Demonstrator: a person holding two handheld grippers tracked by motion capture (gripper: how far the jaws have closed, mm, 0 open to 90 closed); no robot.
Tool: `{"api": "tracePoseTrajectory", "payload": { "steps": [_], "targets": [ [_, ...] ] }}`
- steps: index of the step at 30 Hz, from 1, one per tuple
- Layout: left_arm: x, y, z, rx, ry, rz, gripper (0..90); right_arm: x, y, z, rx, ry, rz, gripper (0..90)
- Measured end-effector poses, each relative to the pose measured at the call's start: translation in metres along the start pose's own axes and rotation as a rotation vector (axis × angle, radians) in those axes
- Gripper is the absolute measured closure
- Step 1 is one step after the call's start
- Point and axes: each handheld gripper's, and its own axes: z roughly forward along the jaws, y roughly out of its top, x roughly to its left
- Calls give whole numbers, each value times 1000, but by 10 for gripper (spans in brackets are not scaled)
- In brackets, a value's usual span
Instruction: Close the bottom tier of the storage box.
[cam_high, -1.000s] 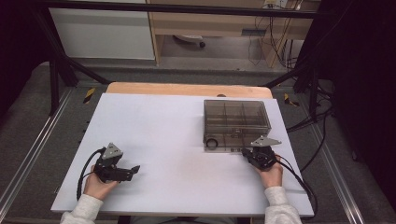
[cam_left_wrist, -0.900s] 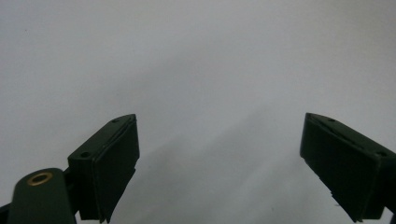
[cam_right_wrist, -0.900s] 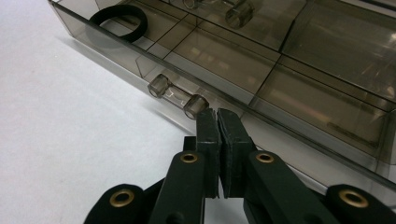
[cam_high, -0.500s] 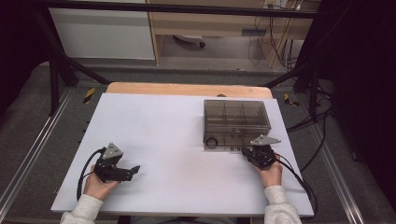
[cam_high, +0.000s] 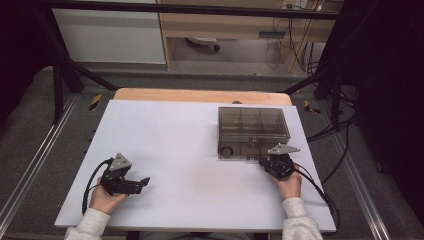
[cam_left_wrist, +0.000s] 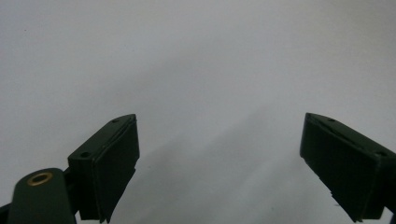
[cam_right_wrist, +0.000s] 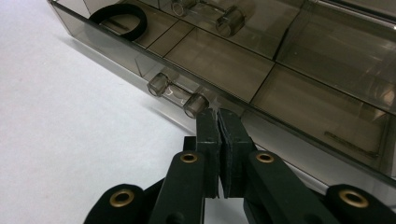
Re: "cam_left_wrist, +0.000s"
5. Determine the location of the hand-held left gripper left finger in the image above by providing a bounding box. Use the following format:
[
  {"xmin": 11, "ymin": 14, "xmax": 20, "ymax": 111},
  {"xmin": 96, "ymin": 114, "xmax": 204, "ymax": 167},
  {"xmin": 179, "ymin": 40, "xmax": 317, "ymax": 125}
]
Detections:
[{"xmin": 67, "ymin": 113, "xmax": 141, "ymax": 224}]

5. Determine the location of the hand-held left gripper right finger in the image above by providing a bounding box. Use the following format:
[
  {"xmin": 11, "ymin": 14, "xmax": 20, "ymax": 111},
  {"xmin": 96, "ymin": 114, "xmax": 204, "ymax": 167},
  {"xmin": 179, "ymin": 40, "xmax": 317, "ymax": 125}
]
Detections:
[{"xmin": 299, "ymin": 112, "xmax": 396, "ymax": 223}]

